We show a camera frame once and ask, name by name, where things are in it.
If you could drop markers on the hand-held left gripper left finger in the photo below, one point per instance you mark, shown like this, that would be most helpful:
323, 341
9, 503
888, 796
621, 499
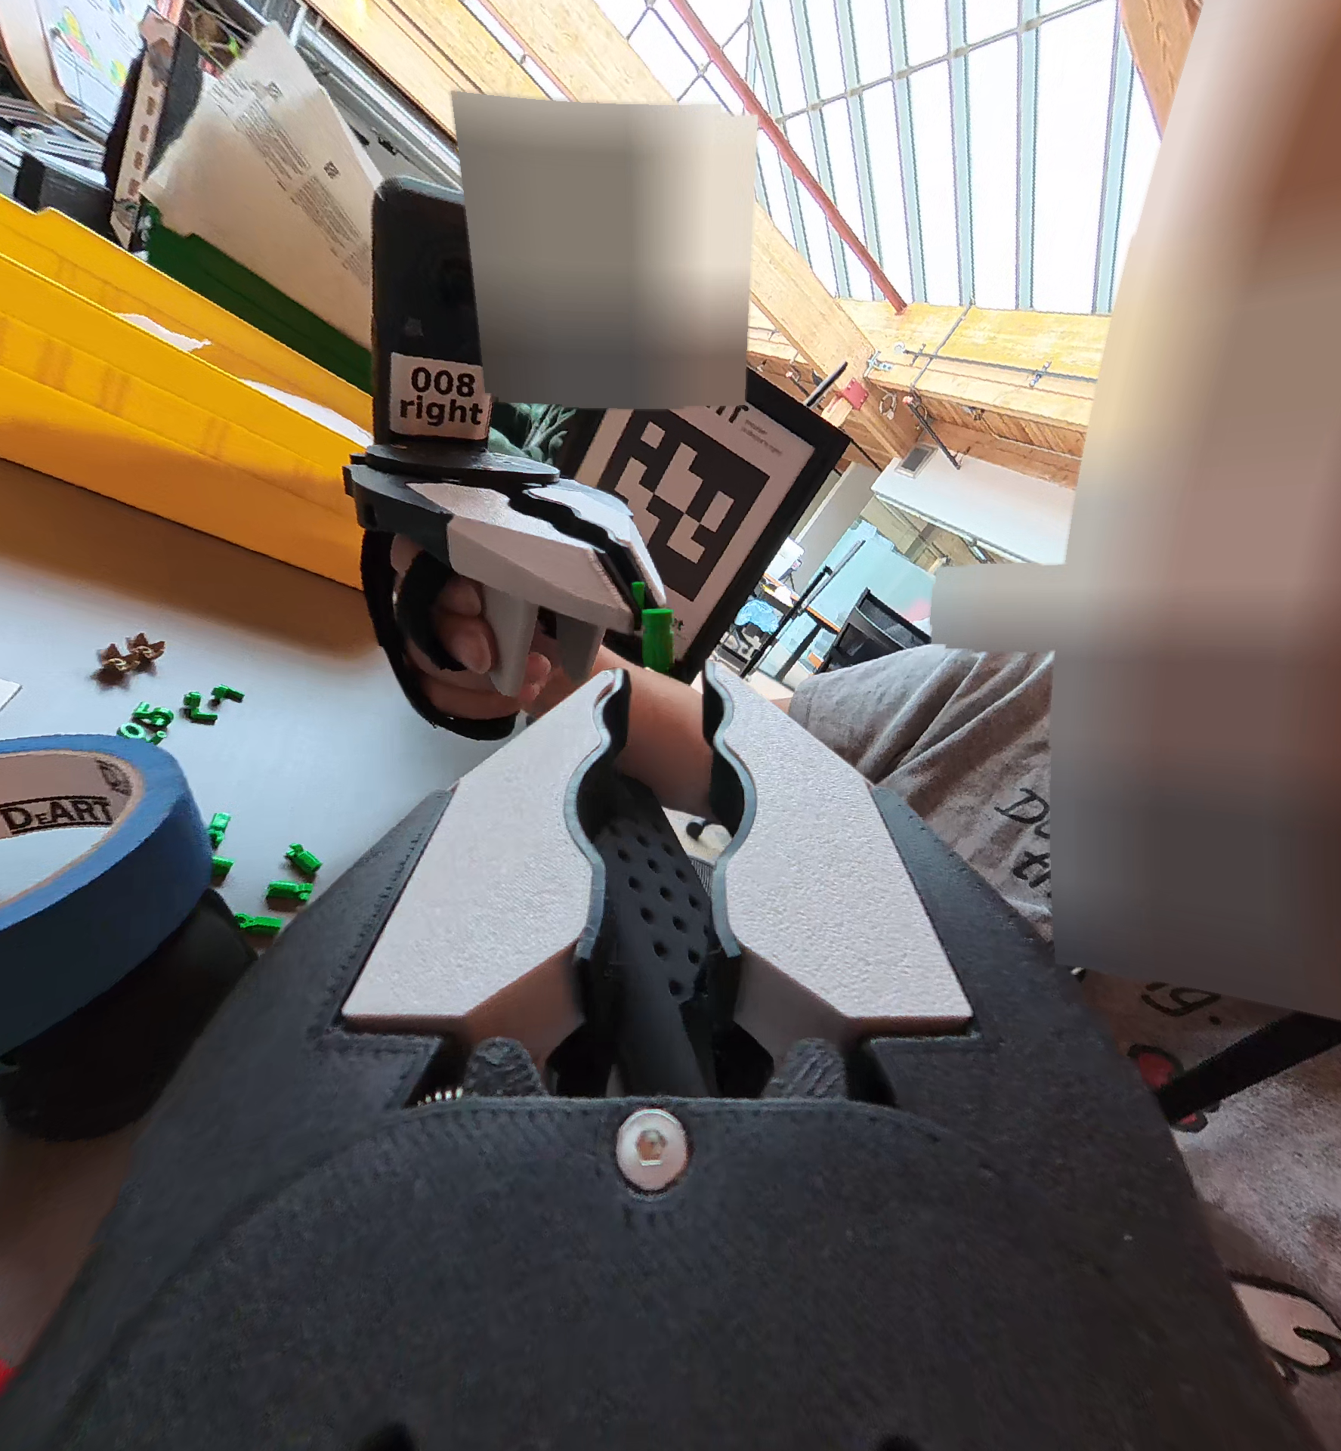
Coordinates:
477, 896

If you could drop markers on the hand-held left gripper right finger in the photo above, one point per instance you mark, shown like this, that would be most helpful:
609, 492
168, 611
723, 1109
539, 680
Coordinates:
851, 896

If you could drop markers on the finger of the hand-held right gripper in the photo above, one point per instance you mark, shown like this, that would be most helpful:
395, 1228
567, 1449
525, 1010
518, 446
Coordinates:
523, 550
607, 515

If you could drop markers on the green lego stem assembly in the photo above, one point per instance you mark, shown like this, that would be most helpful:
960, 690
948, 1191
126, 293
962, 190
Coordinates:
654, 634

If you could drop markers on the person's right forearm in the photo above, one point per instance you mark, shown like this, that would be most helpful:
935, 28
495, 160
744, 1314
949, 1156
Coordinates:
670, 736

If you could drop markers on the brown lego flower pieces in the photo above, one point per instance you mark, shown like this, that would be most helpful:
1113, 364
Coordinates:
131, 659

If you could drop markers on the person's right hand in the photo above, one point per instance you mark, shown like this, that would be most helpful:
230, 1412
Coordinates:
465, 634

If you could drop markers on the green plastic bin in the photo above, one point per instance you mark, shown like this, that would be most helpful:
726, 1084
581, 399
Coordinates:
261, 295

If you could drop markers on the white crumpled paper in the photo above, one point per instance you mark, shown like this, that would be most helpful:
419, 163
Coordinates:
284, 397

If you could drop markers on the person's grey printed t-shirt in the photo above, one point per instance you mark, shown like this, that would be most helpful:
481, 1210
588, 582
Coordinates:
930, 726

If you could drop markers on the cluster of small green bricks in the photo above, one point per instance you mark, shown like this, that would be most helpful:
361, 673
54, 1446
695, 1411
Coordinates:
288, 893

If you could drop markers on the black cabinet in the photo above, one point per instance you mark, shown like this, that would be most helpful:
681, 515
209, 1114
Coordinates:
879, 634

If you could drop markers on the black printed cardboard box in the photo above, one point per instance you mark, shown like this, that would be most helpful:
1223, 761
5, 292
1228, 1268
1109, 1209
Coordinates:
154, 113

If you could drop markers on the yellow plastic bin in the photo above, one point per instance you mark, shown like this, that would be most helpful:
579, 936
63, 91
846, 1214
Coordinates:
114, 397

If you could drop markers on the black storage box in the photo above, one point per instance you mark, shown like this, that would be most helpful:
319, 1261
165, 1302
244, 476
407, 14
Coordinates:
63, 186

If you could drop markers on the blue masking tape roll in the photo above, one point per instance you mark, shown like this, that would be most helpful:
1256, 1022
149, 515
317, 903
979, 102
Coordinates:
91, 884

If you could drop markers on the red ceiling pipe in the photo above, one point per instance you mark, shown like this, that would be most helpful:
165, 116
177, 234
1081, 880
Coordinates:
783, 148

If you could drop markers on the black rounded case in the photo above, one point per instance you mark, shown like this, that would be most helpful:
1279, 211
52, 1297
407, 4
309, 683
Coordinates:
114, 1042

